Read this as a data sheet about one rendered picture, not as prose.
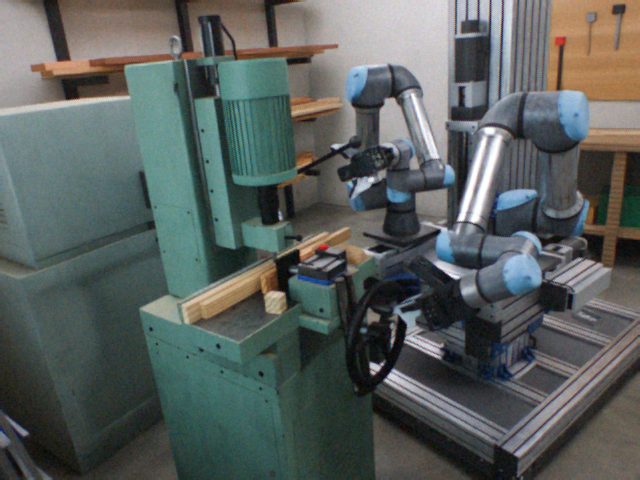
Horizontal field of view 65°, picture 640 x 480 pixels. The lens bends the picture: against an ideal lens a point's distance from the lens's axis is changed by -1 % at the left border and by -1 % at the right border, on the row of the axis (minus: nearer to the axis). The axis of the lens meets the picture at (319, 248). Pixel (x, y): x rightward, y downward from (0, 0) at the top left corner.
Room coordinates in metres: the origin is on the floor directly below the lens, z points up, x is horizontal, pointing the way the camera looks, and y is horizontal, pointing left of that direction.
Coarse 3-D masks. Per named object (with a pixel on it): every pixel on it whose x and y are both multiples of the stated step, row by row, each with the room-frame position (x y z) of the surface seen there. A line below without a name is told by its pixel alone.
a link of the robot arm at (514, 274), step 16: (512, 256) 0.94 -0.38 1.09; (528, 256) 0.93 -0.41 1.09; (480, 272) 0.96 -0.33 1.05; (496, 272) 0.93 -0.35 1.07; (512, 272) 0.90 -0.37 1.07; (528, 272) 0.89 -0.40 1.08; (480, 288) 0.94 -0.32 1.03; (496, 288) 0.92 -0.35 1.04; (512, 288) 0.90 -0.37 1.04; (528, 288) 0.89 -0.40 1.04
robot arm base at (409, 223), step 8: (392, 216) 1.90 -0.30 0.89; (400, 216) 1.89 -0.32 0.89; (408, 216) 1.89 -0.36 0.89; (416, 216) 1.92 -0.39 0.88; (384, 224) 1.93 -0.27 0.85; (392, 224) 1.89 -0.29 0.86; (400, 224) 1.88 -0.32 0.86; (408, 224) 1.88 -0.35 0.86; (416, 224) 1.89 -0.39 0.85; (384, 232) 1.92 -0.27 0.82; (392, 232) 1.88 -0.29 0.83; (400, 232) 1.87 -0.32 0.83; (408, 232) 1.87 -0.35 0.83; (416, 232) 1.88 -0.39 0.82
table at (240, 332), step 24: (360, 264) 1.43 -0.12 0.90; (288, 288) 1.30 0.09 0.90; (240, 312) 1.18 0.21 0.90; (264, 312) 1.16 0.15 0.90; (288, 312) 1.16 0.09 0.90; (192, 336) 1.13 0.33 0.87; (216, 336) 1.07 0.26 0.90; (240, 336) 1.05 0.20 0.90; (264, 336) 1.09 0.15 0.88; (240, 360) 1.03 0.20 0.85
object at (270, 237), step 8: (248, 224) 1.39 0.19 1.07; (256, 224) 1.38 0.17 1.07; (264, 224) 1.37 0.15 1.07; (272, 224) 1.36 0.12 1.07; (280, 224) 1.36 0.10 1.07; (288, 224) 1.36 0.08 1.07; (248, 232) 1.39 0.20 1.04; (256, 232) 1.37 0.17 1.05; (264, 232) 1.35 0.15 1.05; (272, 232) 1.33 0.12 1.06; (280, 232) 1.33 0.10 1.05; (288, 232) 1.36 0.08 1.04; (248, 240) 1.39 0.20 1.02; (256, 240) 1.37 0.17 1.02; (264, 240) 1.35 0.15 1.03; (272, 240) 1.33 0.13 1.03; (280, 240) 1.33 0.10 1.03; (288, 240) 1.35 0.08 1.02; (264, 248) 1.35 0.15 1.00; (272, 248) 1.33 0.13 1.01; (280, 248) 1.33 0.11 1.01
